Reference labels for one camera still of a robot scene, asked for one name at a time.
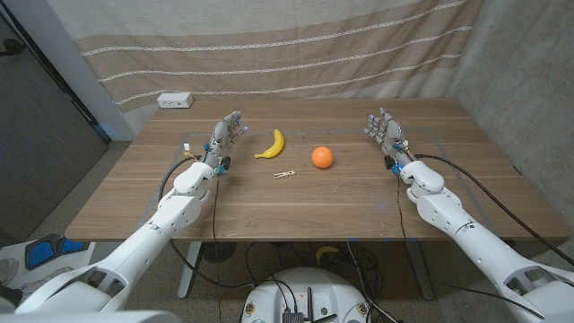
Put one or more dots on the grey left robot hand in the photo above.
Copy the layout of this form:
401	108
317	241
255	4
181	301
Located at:
222	134

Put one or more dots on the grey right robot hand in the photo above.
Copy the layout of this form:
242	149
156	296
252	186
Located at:
390	130

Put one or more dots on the wooden clothespin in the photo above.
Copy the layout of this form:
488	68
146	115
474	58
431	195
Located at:
284	174

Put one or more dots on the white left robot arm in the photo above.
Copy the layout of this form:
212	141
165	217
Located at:
134	251

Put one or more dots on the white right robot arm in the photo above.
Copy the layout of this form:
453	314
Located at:
475	242

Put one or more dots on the yellow toy banana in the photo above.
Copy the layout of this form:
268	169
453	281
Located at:
273	148

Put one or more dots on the toy orange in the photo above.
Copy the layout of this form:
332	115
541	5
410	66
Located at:
322	157

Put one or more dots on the yellow banana on floor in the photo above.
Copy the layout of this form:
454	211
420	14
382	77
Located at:
326	252

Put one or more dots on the white power strip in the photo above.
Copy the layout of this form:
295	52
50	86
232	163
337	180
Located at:
175	100

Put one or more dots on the beige striped backdrop cloth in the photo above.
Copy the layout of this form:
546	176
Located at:
269	45

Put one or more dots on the round black floor fan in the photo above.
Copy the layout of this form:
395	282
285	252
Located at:
218	251

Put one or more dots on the white table leg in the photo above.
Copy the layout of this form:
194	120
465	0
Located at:
190	269

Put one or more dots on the grey table leg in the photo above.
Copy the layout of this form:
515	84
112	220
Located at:
419	269

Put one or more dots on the white pillar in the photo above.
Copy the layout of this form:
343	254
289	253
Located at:
67	58

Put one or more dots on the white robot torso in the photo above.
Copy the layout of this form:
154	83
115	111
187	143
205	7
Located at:
305	287

